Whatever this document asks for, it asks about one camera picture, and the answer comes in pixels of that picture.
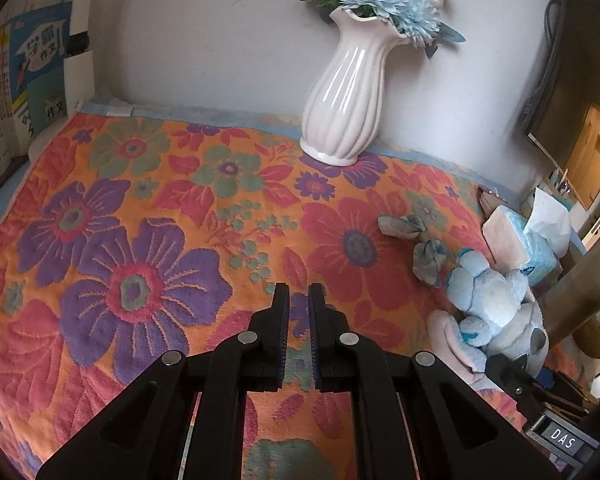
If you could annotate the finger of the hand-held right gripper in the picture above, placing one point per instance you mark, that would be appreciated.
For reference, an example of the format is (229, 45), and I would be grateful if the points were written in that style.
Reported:
(505, 372)

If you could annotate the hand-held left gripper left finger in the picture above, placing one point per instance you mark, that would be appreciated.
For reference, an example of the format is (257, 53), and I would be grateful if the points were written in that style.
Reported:
(275, 330)

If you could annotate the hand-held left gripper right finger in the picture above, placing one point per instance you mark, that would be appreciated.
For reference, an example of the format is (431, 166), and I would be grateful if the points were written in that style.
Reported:
(321, 330)

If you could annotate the blue plush toy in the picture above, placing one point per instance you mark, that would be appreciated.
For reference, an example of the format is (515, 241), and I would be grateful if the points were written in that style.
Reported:
(490, 295)

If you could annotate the pale pink plush toy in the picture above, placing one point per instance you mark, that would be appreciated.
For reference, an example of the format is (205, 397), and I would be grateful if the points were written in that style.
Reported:
(445, 340)

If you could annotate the beige cylindrical bin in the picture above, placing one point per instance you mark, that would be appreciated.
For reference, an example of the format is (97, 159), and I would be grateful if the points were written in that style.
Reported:
(580, 300)

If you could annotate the floral orange blanket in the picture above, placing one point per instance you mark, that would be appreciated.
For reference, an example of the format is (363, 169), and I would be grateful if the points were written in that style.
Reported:
(180, 210)

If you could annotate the white tissue sheet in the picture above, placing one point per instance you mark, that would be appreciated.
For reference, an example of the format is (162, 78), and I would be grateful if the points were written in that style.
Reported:
(547, 215)

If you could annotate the pen holder with items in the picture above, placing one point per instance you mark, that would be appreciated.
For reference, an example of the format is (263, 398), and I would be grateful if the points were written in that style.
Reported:
(560, 182)

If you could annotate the white ribbed vase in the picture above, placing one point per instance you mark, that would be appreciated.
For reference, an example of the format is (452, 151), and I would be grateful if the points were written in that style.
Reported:
(345, 100)

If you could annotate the wooden door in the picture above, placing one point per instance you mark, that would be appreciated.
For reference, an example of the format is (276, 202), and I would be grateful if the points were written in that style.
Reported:
(595, 155)

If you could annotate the black television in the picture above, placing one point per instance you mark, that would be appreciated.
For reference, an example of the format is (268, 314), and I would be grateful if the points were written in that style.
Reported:
(560, 110)

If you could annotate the row of books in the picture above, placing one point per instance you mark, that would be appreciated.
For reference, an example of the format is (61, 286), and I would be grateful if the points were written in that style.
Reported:
(25, 85)

